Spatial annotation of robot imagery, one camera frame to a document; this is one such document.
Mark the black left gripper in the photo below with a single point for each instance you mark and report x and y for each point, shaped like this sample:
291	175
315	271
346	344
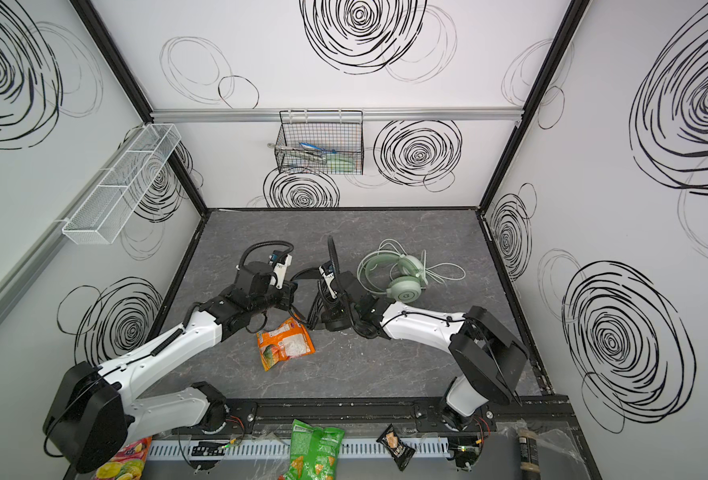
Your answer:
285	294

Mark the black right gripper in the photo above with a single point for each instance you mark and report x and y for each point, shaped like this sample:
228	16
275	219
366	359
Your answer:
336	303

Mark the mint green headphones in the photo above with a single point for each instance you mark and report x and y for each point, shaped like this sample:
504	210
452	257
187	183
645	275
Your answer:
396	273

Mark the black gaming headphones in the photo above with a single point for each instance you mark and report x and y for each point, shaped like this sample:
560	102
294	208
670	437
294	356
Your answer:
312	320

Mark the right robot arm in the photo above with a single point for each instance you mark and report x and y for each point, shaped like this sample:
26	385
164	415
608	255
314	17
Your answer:
491	358

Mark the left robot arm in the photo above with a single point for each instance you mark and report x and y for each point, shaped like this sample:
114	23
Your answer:
100	409

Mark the orange snack packet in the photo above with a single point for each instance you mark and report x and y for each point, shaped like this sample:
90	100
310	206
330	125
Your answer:
290	340

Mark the green chips bag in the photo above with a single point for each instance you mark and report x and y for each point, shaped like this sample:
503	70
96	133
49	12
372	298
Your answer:
314	452

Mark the small dark snack packet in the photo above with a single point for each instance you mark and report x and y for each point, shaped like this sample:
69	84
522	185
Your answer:
401	452

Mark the blue item in basket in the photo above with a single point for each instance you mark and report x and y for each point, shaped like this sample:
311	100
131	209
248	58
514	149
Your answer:
311	148

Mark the Fox's fruits candy bag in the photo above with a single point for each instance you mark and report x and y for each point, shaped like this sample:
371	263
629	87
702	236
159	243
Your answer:
128	464

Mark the dark bottle at edge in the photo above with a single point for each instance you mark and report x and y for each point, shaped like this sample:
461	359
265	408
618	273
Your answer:
529	455

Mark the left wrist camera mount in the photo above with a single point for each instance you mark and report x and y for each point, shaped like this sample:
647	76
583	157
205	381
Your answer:
280	262

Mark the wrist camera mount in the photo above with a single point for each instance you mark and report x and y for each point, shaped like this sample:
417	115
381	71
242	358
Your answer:
280	262
328	276

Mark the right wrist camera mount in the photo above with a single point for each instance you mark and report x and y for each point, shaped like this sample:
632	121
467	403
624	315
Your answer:
328	276

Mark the black wire basket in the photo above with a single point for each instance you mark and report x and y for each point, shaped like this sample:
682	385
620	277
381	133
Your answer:
340	130

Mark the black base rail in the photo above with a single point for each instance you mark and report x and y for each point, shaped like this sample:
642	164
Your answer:
416	414

